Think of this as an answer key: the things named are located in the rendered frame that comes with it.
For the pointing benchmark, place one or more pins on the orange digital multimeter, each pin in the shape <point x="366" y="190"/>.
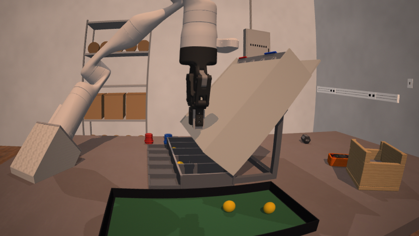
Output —
<point x="334" y="159"/>

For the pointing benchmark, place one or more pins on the wooden crate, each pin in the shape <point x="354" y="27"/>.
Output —
<point x="376" y="169"/>

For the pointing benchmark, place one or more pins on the red plug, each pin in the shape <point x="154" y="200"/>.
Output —
<point x="148" y="138"/>

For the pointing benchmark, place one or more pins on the green tray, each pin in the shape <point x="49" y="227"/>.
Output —
<point x="199" y="212"/>

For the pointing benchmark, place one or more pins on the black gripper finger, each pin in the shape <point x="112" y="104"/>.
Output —
<point x="203" y="85"/>
<point x="190" y="102"/>

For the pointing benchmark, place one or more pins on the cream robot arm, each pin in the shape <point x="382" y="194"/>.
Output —
<point x="199" y="29"/>

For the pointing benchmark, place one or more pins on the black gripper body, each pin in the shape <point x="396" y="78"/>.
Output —
<point x="198" y="58"/>

